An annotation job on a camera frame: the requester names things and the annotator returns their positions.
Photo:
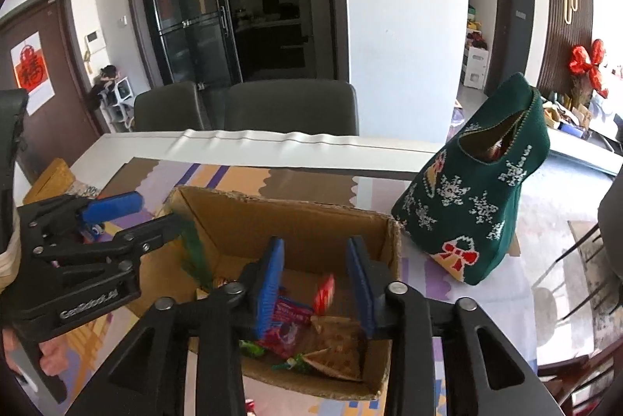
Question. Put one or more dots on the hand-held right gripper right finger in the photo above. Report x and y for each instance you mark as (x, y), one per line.
(360, 284)

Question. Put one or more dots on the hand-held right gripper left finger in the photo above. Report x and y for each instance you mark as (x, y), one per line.
(270, 289)

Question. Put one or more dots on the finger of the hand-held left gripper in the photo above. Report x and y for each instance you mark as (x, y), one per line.
(155, 228)
(112, 204)

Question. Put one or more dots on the brown cardboard box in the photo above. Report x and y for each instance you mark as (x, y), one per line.
(233, 226)

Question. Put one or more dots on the person's left hand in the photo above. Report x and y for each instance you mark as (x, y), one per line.
(51, 357)

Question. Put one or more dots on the small white shelf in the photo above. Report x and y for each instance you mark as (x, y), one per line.
(121, 104)

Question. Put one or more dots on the grey upholstered chair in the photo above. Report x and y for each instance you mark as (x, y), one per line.
(168, 107)
(292, 107)

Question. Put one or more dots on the patterned tablecloth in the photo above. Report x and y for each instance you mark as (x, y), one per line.
(477, 313)

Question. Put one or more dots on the black bag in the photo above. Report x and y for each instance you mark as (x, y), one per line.
(104, 80)

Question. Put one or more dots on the green knit snowflake bag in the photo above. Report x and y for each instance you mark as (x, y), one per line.
(462, 211)

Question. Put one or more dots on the red paper door decoration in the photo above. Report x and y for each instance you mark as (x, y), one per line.
(31, 70)

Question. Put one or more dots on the brown entrance door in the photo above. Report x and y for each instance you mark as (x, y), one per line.
(63, 55)

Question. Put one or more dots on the black framed glass door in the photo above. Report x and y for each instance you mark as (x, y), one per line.
(194, 7)

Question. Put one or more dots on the dark wooden chair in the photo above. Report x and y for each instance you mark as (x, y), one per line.
(584, 377)

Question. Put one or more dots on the white storage boxes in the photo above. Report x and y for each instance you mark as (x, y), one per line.
(476, 68)

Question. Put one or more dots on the dark dining chair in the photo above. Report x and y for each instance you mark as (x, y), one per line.
(611, 221)

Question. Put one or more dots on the white low cabinet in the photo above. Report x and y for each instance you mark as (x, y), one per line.
(584, 153)

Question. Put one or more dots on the clutter of boxes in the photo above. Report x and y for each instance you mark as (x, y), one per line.
(569, 111)

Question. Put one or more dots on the dark interior door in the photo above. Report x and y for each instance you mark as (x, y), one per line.
(516, 16)

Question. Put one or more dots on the red foil bow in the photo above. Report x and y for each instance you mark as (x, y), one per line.
(581, 63)

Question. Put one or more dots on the white wall intercom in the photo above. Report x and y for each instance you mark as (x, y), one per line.
(94, 43)

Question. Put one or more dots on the dark slatted wall panel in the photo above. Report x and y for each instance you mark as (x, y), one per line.
(555, 31)

